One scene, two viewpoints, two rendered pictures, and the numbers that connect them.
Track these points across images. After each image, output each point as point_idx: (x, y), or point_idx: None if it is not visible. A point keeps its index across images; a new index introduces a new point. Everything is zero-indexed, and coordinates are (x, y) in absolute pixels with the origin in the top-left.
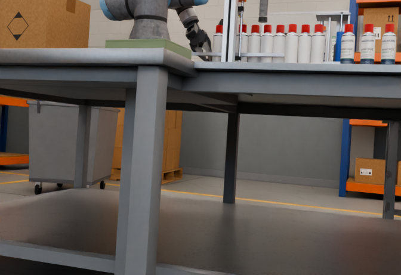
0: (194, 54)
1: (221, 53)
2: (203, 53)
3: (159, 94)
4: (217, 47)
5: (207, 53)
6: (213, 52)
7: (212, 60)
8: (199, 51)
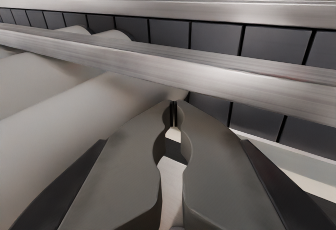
0: (279, 64)
1: (50, 34)
2: (171, 53)
3: None
4: (38, 107)
5: (133, 45)
6: (96, 103)
7: (145, 83)
8: (223, 174)
